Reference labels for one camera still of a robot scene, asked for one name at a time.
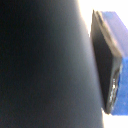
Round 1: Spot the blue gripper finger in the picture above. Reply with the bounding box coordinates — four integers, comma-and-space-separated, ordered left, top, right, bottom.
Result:
90, 9, 128, 116

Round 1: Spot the dark blue book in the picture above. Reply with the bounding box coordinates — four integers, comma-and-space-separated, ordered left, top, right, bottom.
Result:
0, 0, 105, 128

